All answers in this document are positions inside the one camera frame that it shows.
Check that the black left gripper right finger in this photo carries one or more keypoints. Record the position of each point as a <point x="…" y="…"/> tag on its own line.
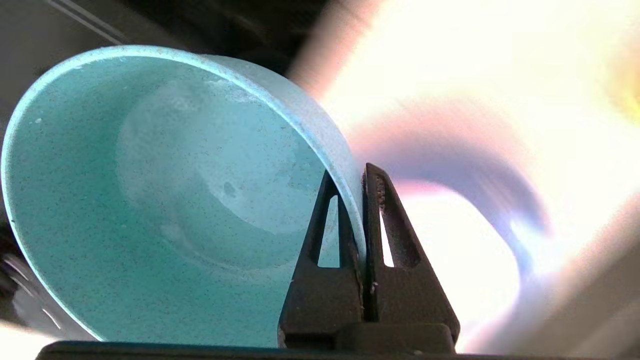
<point x="405" y="290"/>

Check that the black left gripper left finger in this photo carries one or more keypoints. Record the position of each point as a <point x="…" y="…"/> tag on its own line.
<point x="320" y="300"/>

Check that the teal bowl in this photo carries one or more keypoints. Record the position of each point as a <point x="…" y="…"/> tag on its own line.
<point x="150" y="200"/>

